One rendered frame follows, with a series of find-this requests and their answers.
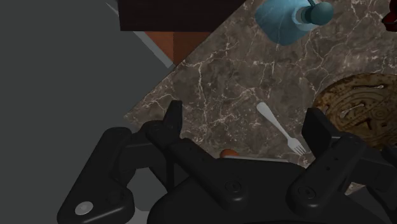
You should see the orange round object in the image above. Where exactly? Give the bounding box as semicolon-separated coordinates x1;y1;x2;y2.
219;148;240;159

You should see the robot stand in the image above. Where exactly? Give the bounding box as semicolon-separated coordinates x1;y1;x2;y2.
117;0;248;67

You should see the blue pump bottle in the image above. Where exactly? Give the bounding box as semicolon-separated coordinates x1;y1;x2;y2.
254;0;335;46

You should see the white fork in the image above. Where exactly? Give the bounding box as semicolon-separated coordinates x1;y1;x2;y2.
255;101;307;155

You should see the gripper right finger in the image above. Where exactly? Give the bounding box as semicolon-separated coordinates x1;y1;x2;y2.
286;107;397;224

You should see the dark red object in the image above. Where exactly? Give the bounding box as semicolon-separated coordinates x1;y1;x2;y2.
381;8;397;32

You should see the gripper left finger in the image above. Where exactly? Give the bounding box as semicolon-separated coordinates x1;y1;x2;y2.
57;100;249;224

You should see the brown patterned plate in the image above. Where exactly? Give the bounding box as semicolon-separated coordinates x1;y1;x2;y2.
312;73;397;150

